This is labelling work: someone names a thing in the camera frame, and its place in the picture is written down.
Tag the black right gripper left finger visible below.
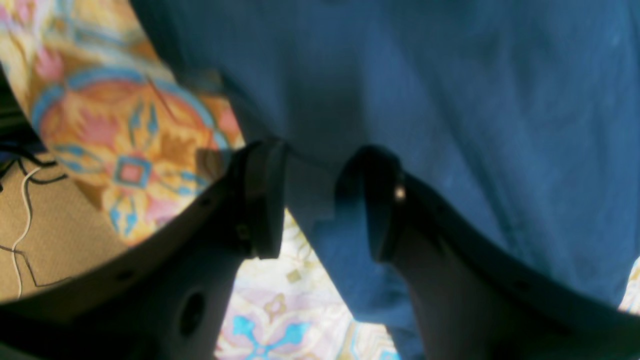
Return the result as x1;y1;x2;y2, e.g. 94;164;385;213
1;140;287;360

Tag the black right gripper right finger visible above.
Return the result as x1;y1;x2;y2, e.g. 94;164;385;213
336;146;640;360

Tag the dark blue t-shirt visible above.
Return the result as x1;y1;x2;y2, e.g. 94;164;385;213
131;0;639;360

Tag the colourful patterned tablecloth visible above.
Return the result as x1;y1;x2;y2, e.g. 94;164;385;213
1;0;639;360

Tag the white cable on floor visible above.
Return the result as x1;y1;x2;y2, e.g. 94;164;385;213
11;167;43;300

